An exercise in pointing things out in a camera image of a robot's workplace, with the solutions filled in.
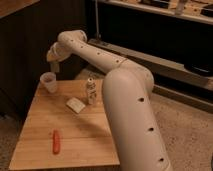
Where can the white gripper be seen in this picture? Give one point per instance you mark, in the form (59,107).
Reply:
(55,67)

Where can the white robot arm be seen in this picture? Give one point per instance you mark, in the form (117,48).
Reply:
(126,91)

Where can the translucent white cup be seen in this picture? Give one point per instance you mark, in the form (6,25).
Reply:
(48,80)

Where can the white eraser block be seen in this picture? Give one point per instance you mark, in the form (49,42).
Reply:
(75,104)

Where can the small white bottle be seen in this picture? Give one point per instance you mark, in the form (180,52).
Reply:
(91,91)

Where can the orange carrot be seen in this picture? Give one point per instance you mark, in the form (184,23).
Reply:
(56,142)

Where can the metal shelf rack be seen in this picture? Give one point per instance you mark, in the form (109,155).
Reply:
(161,43)

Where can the black tray on shelf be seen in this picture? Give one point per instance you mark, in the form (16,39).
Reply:
(200,68)

